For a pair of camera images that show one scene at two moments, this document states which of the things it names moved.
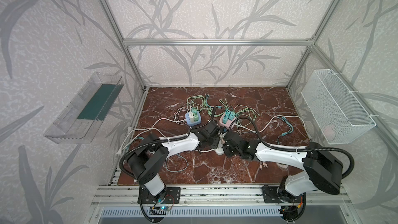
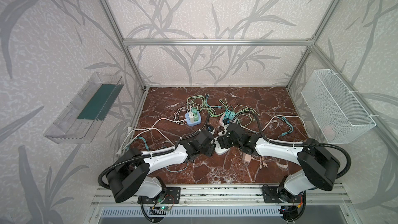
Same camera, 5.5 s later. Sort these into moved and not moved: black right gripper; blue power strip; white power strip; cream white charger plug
Moved: black right gripper
Not moved: blue power strip; cream white charger plug; white power strip
